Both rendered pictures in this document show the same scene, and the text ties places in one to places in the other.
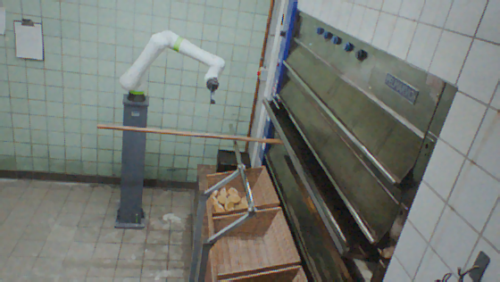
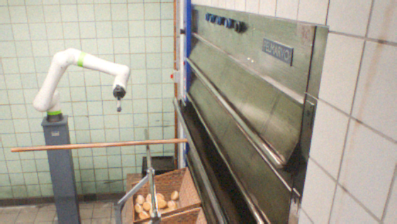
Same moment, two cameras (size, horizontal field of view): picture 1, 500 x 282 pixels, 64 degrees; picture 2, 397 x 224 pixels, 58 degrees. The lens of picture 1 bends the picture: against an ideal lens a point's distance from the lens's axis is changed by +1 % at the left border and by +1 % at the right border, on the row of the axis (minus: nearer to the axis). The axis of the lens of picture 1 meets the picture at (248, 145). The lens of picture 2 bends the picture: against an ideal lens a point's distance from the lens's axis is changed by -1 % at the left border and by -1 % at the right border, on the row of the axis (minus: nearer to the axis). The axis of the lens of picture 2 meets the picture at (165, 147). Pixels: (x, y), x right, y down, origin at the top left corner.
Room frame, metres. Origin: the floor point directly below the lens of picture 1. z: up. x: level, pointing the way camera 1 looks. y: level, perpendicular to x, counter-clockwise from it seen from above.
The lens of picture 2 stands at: (0.34, -0.32, 2.18)
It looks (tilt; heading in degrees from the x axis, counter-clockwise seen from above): 24 degrees down; 7
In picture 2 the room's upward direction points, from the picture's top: 1 degrees counter-clockwise
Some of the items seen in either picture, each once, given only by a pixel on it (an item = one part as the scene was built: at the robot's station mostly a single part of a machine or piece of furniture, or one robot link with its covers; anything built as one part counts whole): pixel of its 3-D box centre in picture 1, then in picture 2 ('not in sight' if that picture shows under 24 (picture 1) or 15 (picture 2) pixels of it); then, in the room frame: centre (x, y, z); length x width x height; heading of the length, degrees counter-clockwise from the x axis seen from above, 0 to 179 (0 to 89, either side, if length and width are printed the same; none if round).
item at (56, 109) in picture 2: (137, 80); (51, 102); (3.06, 0.97, 1.36); 0.16 x 0.13 x 0.19; 175
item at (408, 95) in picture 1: (343, 53); (229, 32); (2.16, -0.41, 1.99); 1.80 x 0.08 x 0.21; 12
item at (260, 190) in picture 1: (239, 195); (162, 200); (2.66, 0.00, 0.72); 0.56 x 0.49 x 0.28; 13
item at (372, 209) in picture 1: (318, 131); (219, 121); (2.15, -0.38, 1.54); 1.79 x 0.11 x 0.19; 12
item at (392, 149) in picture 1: (329, 87); (222, 72); (2.15, -0.38, 1.80); 1.79 x 0.11 x 0.19; 12
